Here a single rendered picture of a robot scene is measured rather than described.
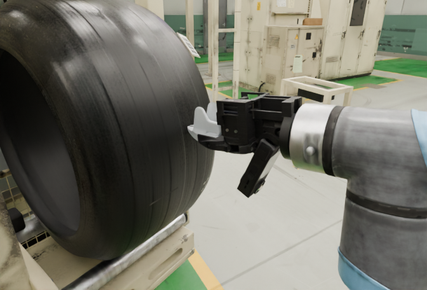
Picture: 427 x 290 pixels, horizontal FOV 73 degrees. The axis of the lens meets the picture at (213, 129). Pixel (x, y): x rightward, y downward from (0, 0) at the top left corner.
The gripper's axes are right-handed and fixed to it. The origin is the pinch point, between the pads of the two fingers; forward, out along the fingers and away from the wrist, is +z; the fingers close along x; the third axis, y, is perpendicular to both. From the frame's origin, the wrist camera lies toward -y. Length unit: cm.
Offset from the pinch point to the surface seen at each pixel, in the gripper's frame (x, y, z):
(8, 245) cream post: 27.5, -16.0, 23.3
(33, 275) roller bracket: 25.2, -25.7, 24.8
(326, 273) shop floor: -105, -123, 7
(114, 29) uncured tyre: 6.2, 19.0, 10.0
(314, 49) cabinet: -474, -20, 152
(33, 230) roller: 18, -28, 45
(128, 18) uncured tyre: 1.4, 20.9, 12.2
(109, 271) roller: 13.7, -30.4, 17.6
